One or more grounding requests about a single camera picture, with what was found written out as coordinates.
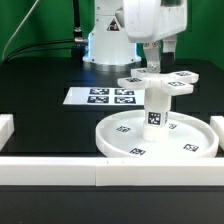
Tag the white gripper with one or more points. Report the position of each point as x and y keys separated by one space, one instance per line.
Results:
x=147 y=21

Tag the white cross-shaped table base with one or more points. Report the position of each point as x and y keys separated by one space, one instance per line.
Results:
x=174 y=83

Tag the white round table top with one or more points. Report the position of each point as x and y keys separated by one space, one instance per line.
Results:
x=124 y=134

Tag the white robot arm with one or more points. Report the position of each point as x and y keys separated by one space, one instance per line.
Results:
x=121 y=24

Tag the white marker sheet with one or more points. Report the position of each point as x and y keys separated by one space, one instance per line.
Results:
x=103 y=96

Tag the white left fence block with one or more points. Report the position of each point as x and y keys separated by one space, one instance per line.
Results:
x=6 y=128

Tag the white front fence bar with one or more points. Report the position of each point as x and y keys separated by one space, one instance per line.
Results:
x=110 y=171

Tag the black vertical cable connector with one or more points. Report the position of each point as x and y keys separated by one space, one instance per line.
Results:
x=77 y=30

